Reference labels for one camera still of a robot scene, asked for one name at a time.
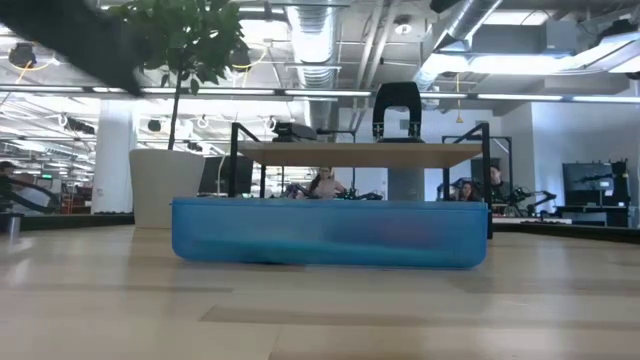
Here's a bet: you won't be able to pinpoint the white column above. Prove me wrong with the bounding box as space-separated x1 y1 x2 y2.
91 99 137 215

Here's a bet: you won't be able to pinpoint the blue plastic pencil case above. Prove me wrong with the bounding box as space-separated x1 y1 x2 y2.
171 196 490 271

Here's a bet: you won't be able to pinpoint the green leafy plant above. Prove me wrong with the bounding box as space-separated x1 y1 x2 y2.
107 0 251 151

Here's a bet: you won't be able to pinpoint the black monitor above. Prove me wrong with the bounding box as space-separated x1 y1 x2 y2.
562 162 616 194
198 155 255 197

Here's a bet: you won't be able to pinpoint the black aluminium frame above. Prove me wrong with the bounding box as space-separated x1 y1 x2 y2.
492 222 640 245
19 213 135 232

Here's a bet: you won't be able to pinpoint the white plant pot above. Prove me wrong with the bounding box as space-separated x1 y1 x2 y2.
128 148 207 230

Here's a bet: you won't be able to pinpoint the wooden shelf black legs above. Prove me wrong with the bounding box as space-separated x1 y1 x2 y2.
228 121 495 240

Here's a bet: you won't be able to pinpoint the person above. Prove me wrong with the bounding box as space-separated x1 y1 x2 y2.
487 164 514 204
307 167 349 200
452 180 481 203

